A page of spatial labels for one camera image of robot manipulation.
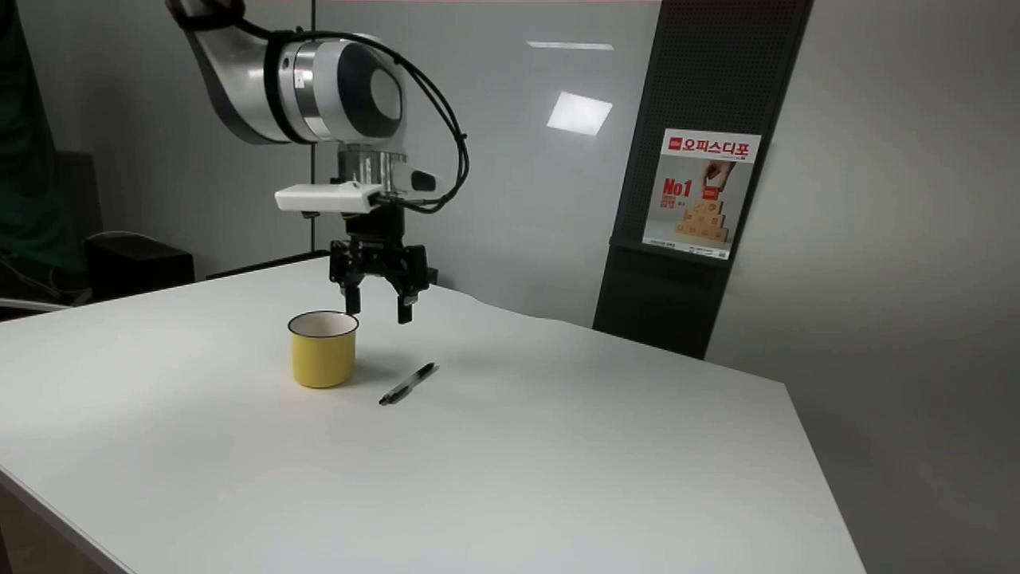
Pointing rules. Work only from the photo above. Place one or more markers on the dark pillar with poster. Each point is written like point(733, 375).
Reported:
point(715, 84)

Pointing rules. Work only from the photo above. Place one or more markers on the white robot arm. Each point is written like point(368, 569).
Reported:
point(313, 86)

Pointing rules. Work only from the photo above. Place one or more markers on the black office chair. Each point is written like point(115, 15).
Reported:
point(118, 261)

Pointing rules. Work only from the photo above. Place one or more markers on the red and white poster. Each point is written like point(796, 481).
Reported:
point(698, 193)

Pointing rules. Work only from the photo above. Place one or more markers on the black and silver pen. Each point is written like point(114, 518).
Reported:
point(410, 385)

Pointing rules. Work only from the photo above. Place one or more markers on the yellow enamel mug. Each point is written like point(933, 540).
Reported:
point(322, 349)

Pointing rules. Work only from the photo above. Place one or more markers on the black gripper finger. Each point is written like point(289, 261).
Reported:
point(410, 276)
point(344, 271)

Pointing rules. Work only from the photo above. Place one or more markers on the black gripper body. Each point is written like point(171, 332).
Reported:
point(375, 242)

